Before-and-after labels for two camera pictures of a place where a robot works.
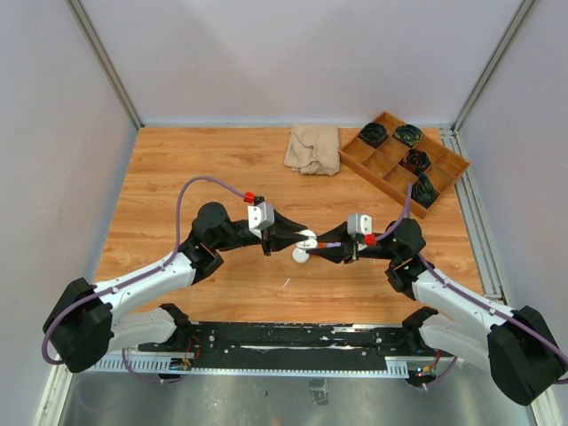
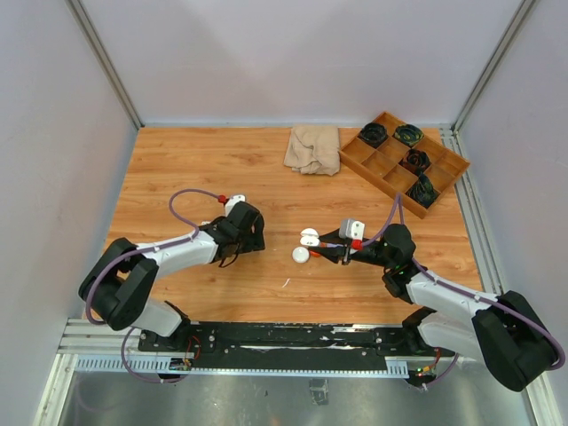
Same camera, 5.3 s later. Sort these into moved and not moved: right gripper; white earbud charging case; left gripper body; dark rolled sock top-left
Moved: left gripper body
Not moved: white earbud charging case; dark rolled sock top-left; right gripper
